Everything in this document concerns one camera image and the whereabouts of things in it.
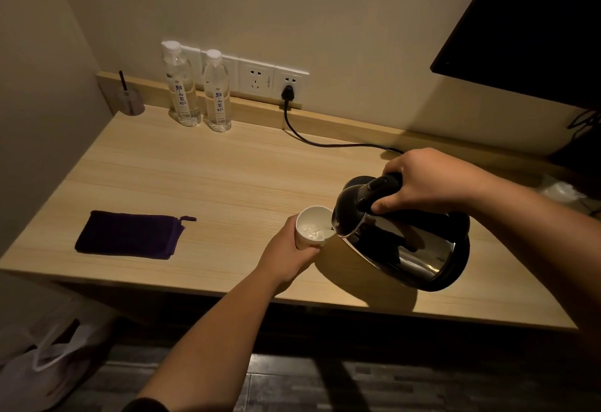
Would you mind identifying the person's left hand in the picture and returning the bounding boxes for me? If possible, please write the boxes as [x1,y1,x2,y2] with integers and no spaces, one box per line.
[255,214,326,293]

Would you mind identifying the person's right hand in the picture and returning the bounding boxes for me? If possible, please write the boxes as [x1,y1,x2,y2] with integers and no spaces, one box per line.
[370,147,491,215]

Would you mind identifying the white ceramic cup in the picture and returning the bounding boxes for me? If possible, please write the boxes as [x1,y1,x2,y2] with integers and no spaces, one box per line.
[294,205,337,251]

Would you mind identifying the black steel electric kettle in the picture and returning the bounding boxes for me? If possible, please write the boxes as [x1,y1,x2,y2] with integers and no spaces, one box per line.
[331,172,471,292]

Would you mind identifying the person's right forearm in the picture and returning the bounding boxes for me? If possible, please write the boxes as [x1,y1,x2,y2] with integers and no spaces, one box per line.
[467,176,601,338]

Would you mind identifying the person's left forearm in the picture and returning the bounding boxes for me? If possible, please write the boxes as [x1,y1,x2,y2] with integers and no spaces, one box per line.
[135,272,283,412]

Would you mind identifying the clear plastic water bottle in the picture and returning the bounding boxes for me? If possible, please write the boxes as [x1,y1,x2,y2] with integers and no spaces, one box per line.
[203,49,233,133]
[161,40,203,127]

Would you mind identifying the purple cloth pouch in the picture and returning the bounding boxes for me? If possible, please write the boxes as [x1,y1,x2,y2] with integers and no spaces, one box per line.
[74,210,197,260]

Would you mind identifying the clear plastic bag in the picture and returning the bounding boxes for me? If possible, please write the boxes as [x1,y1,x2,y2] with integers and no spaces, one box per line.
[537,173,588,206]

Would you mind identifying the black sleeve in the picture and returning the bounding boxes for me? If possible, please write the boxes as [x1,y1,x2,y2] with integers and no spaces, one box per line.
[121,397,171,412]

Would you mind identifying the white shopping bag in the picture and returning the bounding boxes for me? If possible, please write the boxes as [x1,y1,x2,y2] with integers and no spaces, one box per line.
[0,298,119,412]

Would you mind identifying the black power cable with plug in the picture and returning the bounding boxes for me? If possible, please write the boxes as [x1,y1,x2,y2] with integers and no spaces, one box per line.
[280,85,405,155]

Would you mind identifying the white wall switch panel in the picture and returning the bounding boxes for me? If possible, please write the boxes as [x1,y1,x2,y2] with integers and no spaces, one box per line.
[180,45,203,85]

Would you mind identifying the black television cables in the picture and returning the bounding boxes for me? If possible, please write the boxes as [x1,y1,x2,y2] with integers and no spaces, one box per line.
[566,109,601,141]

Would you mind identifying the black wall television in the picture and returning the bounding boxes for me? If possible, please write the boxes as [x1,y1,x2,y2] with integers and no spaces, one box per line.
[430,0,601,110]

